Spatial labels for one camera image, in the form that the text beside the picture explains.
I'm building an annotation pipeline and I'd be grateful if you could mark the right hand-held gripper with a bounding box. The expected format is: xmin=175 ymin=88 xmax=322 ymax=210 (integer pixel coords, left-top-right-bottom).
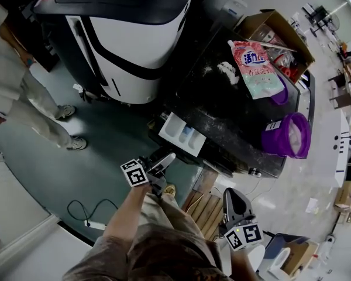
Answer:
xmin=219 ymin=187 xmax=264 ymax=251

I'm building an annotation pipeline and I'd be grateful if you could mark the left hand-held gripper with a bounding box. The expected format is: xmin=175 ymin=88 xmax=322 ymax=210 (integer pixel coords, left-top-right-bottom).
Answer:
xmin=120 ymin=149 xmax=177 ymax=198

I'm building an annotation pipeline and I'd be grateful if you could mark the white detergent drawer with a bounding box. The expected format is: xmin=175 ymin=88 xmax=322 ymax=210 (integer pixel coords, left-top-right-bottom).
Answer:
xmin=158 ymin=111 xmax=207 ymax=158

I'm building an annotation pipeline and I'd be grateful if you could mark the black washing machine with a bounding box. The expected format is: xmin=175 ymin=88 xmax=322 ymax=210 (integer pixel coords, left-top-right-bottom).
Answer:
xmin=147 ymin=25 xmax=316 ymax=179

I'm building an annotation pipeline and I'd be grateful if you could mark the person's left forearm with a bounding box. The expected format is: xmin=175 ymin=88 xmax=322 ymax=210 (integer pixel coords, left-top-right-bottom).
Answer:
xmin=102 ymin=183 xmax=153 ymax=247

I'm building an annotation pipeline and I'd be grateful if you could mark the pink and green detergent pouch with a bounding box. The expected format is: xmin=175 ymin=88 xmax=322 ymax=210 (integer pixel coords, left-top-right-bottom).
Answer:
xmin=227 ymin=40 xmax=285 ymax=100

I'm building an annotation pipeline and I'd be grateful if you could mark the open cardboard box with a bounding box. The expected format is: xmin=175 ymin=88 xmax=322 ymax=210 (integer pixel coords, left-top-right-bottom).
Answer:
xmin=233 ymin=9 xmax=316 ymax=84

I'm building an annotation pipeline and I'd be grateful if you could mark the wooden slatted pallet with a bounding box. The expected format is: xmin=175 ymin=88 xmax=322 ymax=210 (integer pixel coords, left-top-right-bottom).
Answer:
xmin=181 ymin=162 xmax=225 ymax=242

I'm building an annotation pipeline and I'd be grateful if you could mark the purple bucket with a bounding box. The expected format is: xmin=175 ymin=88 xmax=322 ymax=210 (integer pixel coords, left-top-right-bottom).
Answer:
xmin=261 ymin=112 xmax=312 ymax=159

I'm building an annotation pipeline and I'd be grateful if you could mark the blue-edged cardboard box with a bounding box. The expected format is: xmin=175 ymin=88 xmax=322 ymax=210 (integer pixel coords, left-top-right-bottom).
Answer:
xmin=259 ymin=232 xmax=320 ymax=278

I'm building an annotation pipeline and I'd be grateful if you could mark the person's brown patterned clothing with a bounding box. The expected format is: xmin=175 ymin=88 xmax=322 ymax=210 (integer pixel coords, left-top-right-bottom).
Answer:
xmin=63 ymin=192 xmax=233 ymax=281

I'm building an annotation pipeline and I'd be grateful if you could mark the white power strip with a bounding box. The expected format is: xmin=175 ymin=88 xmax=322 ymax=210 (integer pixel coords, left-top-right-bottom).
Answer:
xmin=84 ymin=220 xmax=106 ymax=231

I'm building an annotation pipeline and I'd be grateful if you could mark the small cardboard box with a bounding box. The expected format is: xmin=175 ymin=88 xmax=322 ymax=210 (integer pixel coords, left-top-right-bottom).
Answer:
xmin=333 ymin=180 xmax=351 ymax=218

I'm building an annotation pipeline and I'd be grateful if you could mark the white powder pile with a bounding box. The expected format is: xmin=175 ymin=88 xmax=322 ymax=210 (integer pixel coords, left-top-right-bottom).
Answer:
xmin=215 ymin=61 xmax=240 ymax=85

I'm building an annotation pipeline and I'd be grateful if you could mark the white and black appliance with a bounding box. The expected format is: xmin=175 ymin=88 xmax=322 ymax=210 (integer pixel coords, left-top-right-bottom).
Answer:
xmin=32 ymin=0 xmax=194 ymax=105

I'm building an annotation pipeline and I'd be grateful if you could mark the purple lid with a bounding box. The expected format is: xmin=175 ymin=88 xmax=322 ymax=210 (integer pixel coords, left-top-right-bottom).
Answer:
xmin=269 ymin=74 xmax=290 ymax=105

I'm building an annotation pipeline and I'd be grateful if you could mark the white table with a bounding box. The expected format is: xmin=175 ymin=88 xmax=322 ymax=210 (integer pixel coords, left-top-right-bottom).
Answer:
xmin=333 ymin=109 xmax=351 ymax=189

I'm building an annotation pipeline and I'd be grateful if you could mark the brown chair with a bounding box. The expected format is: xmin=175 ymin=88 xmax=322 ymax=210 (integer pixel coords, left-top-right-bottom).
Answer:
xmin=328 ymin=74 xmax=351 ymax=110

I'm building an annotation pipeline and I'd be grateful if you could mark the black standing fan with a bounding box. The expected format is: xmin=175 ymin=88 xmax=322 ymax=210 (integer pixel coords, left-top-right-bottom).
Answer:
xmin=309 ymin=6 xmax=342 ymax=38

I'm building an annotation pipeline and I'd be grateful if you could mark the black cable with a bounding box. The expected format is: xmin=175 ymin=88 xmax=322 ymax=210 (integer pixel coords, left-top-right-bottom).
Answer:
xmin=66 ymin=198 xmax=119 ymax=225

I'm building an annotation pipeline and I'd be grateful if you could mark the white wall dispenser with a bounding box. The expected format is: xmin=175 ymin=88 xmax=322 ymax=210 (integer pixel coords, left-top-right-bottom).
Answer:
xmin=221 ymin=0 xmax=249 ymax=19

